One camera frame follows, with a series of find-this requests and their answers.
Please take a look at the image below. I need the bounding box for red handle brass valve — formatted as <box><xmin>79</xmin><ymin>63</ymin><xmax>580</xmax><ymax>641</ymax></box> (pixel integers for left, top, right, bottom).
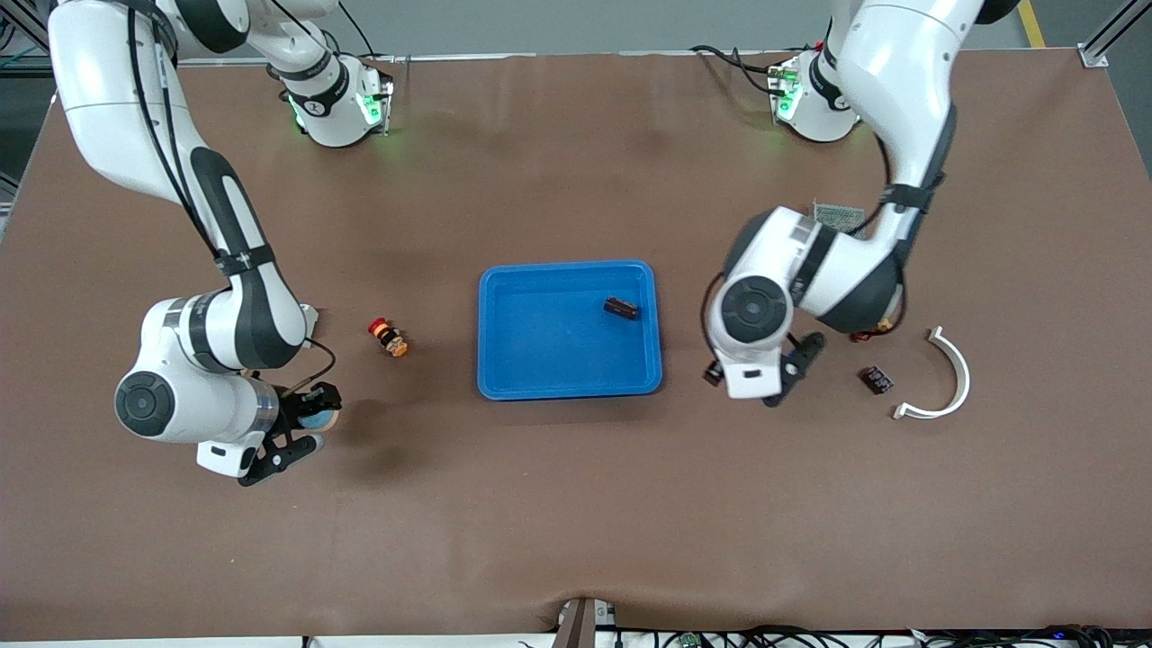
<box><xmin>850</xmin><ymin>315</ymin><xmax>901</xmax><ymax>345</ymax></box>

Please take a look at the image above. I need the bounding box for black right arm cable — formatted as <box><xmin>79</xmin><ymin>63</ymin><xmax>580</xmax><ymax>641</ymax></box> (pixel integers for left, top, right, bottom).
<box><xmin>126</xmin><ymin>0</ymin><xmax>338</xmax><ymax>394</ymax></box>

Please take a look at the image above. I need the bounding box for metal mesh power supply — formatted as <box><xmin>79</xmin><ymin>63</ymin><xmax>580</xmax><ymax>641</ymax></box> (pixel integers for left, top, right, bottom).
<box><xmin>813</xmin><ymin>202</ymin><xmax>867</xmax><ymax>239</ymax></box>

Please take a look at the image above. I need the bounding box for small red orange push button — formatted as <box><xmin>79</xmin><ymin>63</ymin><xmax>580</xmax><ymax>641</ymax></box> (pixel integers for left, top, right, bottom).
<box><xmin>367</xmin><ymin>317</ymin><xmax>410</xmax><ymax>358</ymax></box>

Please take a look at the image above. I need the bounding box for blue plastic tray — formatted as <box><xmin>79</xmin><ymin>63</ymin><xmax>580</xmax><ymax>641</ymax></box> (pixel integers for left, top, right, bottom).
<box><xmin>477</xmin><ymin>260</ymin><xmax>664</xmax><ymax>401</ymax></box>

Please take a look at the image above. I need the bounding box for aluminium frame with bracket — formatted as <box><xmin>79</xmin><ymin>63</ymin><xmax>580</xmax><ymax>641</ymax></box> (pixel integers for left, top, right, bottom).
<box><xmin>1078</xmin><ymin>0</ymin><xmax>1152</xmax><ymax>69</ymax></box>
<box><xmin>0</xmin><ymin>0</ymin><xmax>50</xmax><ymax>57</ymax></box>

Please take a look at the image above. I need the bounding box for black right base cable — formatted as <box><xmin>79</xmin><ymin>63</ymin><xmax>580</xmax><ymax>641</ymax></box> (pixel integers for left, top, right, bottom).
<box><xmin>337</xmin><ymin>0</ymin><xmax>379</xmax><ymax>59</ymax></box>

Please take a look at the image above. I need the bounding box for grey camera stand post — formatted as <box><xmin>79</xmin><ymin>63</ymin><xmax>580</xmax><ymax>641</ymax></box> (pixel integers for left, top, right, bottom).
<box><xmin>551</xmin><ymin>597</ymin><xmax>618</xmax><ymax>648</ymax></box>

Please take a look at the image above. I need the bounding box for black cable tangle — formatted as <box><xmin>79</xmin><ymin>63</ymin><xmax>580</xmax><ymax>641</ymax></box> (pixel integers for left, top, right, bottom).
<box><xmin>621</xmin><ymin>624</ymin><xmax>1117</xmax><ymax>648</ymax></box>

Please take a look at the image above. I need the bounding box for black base cable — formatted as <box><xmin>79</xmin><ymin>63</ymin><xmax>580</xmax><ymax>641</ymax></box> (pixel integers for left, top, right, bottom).
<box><xmin>690</xmin><ymin>44</ymin><xmax>786</xmax><ymax>96</ymax></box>
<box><xmin>337</xmin><ymin>0</ymin><xmax>379</xmax><ymax>59</ymax></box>

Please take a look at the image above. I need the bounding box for black left base cable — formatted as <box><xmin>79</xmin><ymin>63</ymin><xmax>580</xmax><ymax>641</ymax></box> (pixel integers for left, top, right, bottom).
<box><xmin>690</xmin><ymin>44</ymin><xmax>786</xmax><ymax>96</ymax></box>

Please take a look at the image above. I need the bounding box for brown table cover mat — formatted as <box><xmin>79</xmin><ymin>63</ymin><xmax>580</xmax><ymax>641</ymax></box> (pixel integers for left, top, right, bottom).
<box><xmin>0</xmin><ymin>49</ymin><xmax>1152</xmax><ymax>642</ymax></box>

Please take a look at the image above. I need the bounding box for white curved plastic bracket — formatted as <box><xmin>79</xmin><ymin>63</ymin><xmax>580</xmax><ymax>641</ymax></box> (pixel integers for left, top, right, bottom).
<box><xmin>891</xmin><ymin>326</ymin><xmax>972</xmax><ymax>421</ymax></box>

